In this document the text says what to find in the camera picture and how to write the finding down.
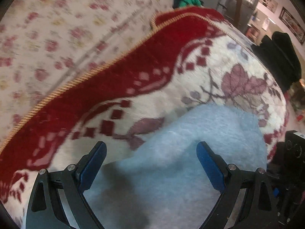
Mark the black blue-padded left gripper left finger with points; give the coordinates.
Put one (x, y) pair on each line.
(45, 208)

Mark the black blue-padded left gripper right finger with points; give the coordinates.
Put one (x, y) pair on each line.
(258, 208)

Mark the black clothing pile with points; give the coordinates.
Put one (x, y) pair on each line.
(279, 57)

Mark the red cream floral blanket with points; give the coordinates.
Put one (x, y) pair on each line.
(192, 57)

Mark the pink floral quilt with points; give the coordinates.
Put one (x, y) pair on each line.
(47, 43)

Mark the green cloth item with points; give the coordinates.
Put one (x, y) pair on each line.
(185, 3)

